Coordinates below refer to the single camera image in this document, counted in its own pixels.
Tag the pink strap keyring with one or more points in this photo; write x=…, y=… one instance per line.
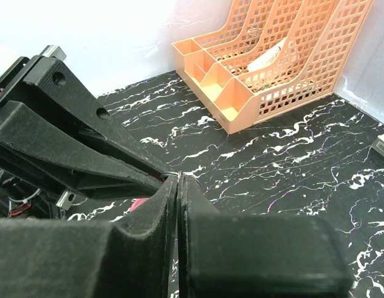
x=163, y=176

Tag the orange plastic file organizer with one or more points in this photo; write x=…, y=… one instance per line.
x=270, y=57

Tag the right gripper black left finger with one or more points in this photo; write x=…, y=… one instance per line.
x=59, y=258

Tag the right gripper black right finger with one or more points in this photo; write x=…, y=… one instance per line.
x=223, y=254

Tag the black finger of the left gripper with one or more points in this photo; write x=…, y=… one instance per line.
x=57, y=95
x=77, y=152

